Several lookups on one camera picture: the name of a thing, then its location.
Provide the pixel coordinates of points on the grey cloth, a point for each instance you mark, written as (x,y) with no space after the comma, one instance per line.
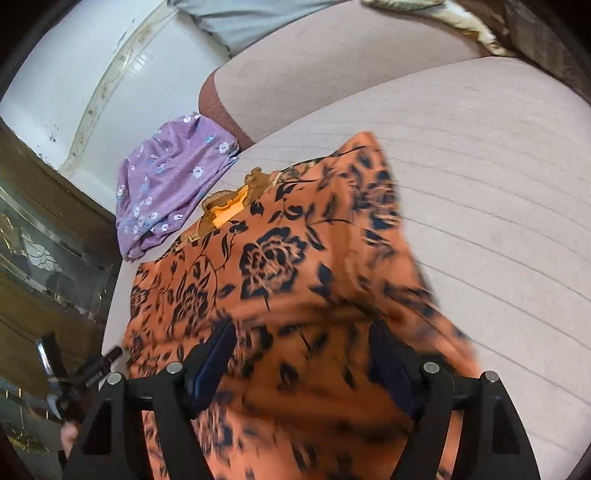
(249,23)

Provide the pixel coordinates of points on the beige sofa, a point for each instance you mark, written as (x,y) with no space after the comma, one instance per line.
(461,184)

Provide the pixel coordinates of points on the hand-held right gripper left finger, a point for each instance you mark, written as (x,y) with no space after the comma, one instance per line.
(213,364)

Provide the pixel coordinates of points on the patterned cream cloth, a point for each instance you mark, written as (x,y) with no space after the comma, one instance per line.
(466,23)

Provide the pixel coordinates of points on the orange black floral garment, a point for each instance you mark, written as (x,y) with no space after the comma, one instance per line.
(300,258)

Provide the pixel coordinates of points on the wooden glass cabinet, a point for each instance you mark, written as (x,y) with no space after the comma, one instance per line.
(46,277)

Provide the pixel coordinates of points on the purple floral garment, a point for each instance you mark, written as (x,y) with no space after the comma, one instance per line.
(171,180)

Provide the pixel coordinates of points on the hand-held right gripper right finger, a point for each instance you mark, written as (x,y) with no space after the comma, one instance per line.
(391,369)

